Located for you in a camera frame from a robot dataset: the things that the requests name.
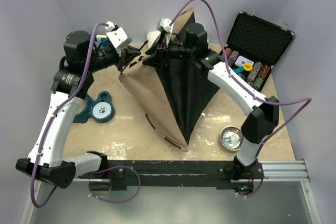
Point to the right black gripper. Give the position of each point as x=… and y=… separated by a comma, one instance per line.
x=156, y=60

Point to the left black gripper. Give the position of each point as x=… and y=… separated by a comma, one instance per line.
x=124, y=56

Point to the black tent pole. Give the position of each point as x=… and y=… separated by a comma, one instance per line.
x=145, y=42

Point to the tan black pet tent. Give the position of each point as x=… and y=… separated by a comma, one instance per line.
x=174, y=98

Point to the white pillow cushion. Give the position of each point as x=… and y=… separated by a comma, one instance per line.
x=151, y=37

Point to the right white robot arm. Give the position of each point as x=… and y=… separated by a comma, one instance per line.
x=261, y=112

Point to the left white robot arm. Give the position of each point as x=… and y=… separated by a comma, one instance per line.
x=70, y=86

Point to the teal pet bowl holder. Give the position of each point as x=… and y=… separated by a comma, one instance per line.
x=100, y=110

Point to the steel pet bowl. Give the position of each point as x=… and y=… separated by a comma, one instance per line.
x=231, y=138

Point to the white card deck box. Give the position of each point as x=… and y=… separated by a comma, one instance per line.
x=241, y=60

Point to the teal ribbon tag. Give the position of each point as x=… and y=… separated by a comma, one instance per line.
x=239, y=70

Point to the yellow dealer button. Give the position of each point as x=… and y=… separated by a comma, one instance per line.
x=248, y=66

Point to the black poker chip case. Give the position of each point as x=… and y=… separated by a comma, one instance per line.
x=260, y=41

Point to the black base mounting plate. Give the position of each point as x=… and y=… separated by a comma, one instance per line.
x=222, y=175

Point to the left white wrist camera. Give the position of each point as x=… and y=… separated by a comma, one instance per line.
x=117, y=35

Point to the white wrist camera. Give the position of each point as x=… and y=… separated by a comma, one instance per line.
x=117, y=35
x=165, y=26

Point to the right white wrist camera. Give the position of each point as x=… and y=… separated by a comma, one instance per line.
x=165, y=26

